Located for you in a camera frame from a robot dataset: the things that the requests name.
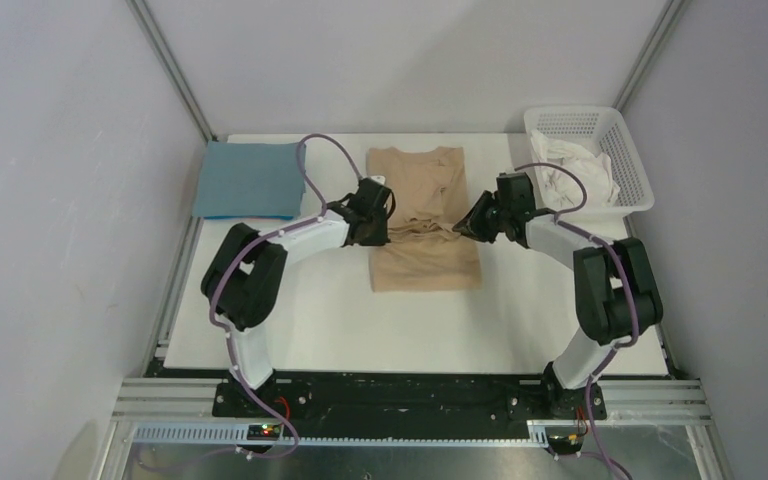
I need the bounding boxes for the beige t-shirt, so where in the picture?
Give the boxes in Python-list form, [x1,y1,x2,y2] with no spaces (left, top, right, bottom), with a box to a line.
[366,147,483,293]

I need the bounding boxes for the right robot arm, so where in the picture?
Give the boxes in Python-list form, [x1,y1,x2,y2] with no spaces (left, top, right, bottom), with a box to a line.
[453,173,664,418]

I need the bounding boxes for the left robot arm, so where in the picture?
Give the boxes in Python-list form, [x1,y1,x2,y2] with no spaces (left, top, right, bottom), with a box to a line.
[200,175,396,416]

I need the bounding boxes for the white crumpled t-shirt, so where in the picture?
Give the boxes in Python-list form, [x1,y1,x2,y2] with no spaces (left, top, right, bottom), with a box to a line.
[530,130,621,210]

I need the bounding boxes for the white plastic laundry basket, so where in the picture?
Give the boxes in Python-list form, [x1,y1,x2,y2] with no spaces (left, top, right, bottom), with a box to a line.
[523,105,654,220]

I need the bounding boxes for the folded blue t-shirt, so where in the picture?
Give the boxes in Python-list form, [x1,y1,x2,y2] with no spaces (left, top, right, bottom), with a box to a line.
[192,141,306,220]

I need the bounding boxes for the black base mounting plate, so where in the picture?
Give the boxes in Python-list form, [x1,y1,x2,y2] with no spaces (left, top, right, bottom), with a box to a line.
[212,371,607,441]

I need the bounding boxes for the right controller board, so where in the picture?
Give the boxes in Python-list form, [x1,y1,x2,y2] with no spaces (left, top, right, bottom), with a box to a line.
[546,434,586,457]

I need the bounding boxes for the controller board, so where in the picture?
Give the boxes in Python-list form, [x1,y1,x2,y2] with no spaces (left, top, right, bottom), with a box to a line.
[546,434,586,457]
[246,423,283,441]

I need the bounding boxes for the left controller board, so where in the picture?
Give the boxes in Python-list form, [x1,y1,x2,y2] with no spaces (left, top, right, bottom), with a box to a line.
[246,423,283,441]

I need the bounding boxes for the aluminium frame rail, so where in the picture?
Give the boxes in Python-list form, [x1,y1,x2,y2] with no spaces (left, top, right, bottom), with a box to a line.
[113,371,730,479]

